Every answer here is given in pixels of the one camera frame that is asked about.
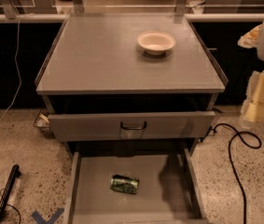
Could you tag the grey top drawer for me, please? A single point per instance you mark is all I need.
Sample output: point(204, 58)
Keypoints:
point(102, 127)

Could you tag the blue tape cross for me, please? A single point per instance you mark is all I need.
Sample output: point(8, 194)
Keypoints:
point(36, 216)

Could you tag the wire basket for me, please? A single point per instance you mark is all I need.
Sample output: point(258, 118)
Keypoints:
point(42, 124)

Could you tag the white paper bowl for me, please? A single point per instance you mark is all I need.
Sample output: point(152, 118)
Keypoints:
point(155, 43)

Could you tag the grey drawer cabinet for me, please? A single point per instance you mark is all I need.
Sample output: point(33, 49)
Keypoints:
point(97, 67)

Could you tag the black drawer handle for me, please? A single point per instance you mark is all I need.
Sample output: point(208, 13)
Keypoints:
point(133, 128)

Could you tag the black bar on floor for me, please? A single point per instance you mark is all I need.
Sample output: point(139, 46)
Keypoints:
point(14, 174)

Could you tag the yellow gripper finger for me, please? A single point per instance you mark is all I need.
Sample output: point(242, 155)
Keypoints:
point(250, 39)
point(253, 106)

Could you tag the grey open middle drawer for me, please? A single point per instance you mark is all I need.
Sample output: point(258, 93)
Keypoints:
point(167, 193)

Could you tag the green soda can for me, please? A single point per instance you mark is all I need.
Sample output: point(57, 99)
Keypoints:
point(124, 184)

